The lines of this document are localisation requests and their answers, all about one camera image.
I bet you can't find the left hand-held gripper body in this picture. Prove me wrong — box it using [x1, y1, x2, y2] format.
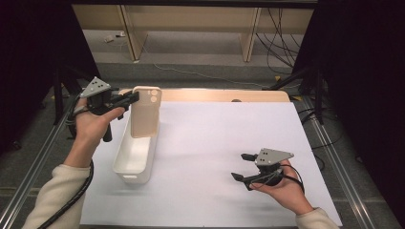
[79, 76, 122, 143]

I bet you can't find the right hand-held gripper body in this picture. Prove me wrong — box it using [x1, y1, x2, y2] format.
[245, 148, 294, 192]

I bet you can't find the beige phone case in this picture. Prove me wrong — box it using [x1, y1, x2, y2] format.
[130, 85, 162, 139]

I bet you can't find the white plastic storage box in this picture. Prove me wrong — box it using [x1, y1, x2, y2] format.
[112, 109, 160, 185]

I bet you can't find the person's left hand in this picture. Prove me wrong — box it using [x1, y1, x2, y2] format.
[74, 97, 126, 146]

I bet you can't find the person's right hand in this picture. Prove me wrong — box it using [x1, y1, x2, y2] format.
[249, 159, 315, 216]

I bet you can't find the black metal stand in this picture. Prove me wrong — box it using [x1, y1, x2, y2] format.
[262, 66, 327, 126]
[52, 63, 98, 126]

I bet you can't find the white table mat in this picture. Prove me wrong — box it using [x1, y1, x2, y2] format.
[79, 100, 344, 228]

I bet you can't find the light wooden shelf unit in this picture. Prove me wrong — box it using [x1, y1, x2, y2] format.
[72, 4, 315, 63]

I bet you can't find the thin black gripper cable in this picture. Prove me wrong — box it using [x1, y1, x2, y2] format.
[279, 163, 306, 194]

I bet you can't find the black floor cable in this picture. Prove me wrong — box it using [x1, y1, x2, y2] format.
[298, 107, 344, 171]

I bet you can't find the metal floor rail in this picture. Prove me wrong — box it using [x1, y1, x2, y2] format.
[300, 94, 403, 229]
[0, 94, 78, 227]

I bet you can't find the thick black cable hose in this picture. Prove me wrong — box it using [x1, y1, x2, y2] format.
[37, 158, 96, 229]

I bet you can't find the bundle of black hanging cables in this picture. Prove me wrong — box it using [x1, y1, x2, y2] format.
[255, 8, 303, 76]

